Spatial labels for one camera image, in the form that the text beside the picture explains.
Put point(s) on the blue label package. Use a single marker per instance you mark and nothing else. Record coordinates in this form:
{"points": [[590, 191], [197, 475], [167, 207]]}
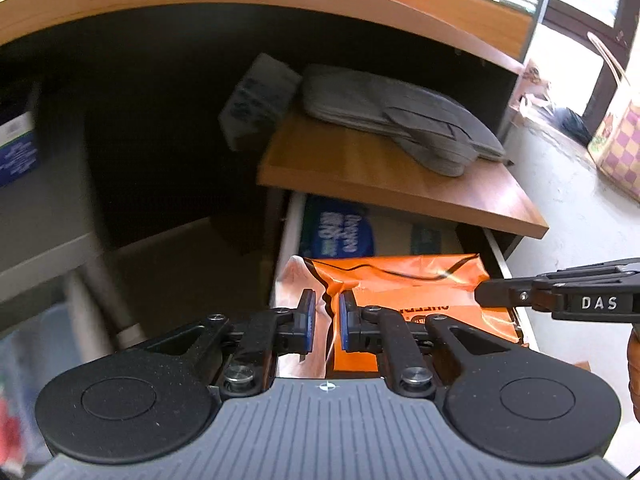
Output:
{"points": [[337, 232]]}

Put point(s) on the blue and white box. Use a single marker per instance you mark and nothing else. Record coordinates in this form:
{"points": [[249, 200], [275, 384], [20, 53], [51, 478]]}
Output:
{"points": [[17, 145]]}

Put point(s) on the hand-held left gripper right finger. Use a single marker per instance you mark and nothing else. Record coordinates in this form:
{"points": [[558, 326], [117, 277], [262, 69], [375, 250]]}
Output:
{"points": [[345, 322]]}

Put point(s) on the grey felt pads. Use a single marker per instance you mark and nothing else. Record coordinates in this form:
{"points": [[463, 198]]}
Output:
{"points": [[400, 115]]}

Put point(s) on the white plastic storage unit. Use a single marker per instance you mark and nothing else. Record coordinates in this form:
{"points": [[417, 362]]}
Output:
{"points": [[45, 240]]}

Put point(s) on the orange snack bag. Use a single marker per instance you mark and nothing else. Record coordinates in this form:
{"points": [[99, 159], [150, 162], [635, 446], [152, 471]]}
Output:
{"points": [[400, 280]]}

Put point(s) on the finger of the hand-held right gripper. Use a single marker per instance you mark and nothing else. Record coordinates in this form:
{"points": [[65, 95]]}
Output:
{"points": [[505, 292]]}

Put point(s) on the white printed paper pack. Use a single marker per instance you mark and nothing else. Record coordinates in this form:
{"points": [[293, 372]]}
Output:
{"points": [[257, 102]]}

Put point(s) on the person's right hand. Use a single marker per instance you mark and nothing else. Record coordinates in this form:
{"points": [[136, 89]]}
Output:
{"points": [[635, 375]]}

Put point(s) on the black bag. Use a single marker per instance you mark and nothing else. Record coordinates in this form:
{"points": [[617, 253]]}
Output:
{"points": [[570, 124]]}

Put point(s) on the pink checkered tote bag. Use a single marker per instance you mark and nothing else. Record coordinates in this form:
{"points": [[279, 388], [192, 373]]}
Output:
{"points": [[617, 135]]}

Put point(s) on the wooden drawer cabinet top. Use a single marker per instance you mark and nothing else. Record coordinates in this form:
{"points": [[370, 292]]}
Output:
{"points": [[380, 175]]}

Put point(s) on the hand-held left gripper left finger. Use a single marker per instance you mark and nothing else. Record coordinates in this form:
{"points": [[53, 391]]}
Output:
{"points": [[307, 322]]}

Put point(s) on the white drawer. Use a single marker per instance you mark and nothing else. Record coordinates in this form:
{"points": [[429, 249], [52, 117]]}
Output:
{"points": [[292, 240]]}

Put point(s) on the cardboard box with green label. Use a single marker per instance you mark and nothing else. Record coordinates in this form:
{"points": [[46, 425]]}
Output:
{"points": [[415, 237]]}

